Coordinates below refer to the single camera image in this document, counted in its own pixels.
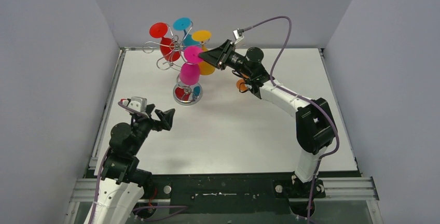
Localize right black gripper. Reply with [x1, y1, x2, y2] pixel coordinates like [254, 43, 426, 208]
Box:
[199, 40, 253, 78]

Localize magenta wine glass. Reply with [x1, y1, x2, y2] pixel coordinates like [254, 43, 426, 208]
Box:
[179, 46, 203, 86]

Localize orange wine glass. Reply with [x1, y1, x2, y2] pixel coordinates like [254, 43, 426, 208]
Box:
[236, 79, 248, 93]

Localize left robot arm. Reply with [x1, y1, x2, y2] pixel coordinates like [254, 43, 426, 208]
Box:
[85, 99, 175, 223]

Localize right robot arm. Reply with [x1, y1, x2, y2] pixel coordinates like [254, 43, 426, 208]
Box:
[196, 40, 338, 199]

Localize yellow wine glass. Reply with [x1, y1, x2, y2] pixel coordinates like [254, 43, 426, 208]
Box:
[192, 30, 215, 76]

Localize chrome wine glass rack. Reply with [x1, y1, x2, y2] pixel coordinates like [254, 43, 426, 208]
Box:
[142, 19, 215, 105]

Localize red wine glass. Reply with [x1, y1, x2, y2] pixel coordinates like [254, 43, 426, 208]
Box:
[149, 22, 180, 62]

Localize blue wine glass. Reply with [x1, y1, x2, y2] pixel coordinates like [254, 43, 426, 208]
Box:
[173, 17, 201, 50]

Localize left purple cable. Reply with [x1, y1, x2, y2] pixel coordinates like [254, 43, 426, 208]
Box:
[87, 100, 188, 224]

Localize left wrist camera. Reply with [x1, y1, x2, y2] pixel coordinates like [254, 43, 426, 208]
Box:
[120, 96, 147, 115]

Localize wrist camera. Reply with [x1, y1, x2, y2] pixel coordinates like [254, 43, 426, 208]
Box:
[233, 29, 244, 44]
[120, 96, 147, 115]

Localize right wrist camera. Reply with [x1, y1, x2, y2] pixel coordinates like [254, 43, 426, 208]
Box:
[233, 29, 244, 44]

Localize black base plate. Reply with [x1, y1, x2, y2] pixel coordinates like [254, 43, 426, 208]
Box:
[132, 172, 330, 221]

